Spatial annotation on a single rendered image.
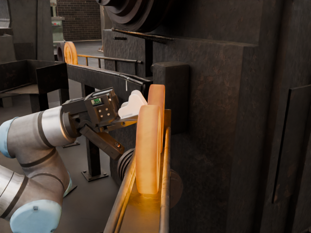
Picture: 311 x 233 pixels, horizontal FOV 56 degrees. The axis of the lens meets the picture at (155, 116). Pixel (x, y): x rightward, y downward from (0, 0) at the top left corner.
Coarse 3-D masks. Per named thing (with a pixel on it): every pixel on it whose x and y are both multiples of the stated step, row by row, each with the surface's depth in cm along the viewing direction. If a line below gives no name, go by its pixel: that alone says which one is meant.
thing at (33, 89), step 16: (0, 64) 141; (16, 64) 150; (32, 64) 155; (48, 64) 150; (64, 64) 145; (0, 80) 142; (16, 80) 151; (32, 80) 158; (48, 80) 136; (64, 80) 146; (32, 96) 144; (32, 112) 147
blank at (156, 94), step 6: (150, 90) 62; (156, 90) 62; (162, 90) 62; (150, 96) 60; (156, 96) 60; (162, 96) 60; (150, 102) 60; (156, 102) 60; (162, 102) 60; (162, 108) 59; (162, 114) 59; (162, 120) 59; (162, 126) 61; (162, 132) 64; (162, 138) 67
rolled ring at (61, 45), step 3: (60, 42) 200; (63, 42) 201; (57, 45) 205; (60, 45) 198; (63, 45) 197; (57, 48) 206; (60, 48) 205; (63, 48) 196; (57, 51) 208; (60, 51) 208; (63, 51) 196; (57, 54) 209; (60, 54) 209; (63, 54) 196; (57, 57) 211; (60, 57) 209; (63, 57) 196; (60, 60) 209; (63, 60) 198
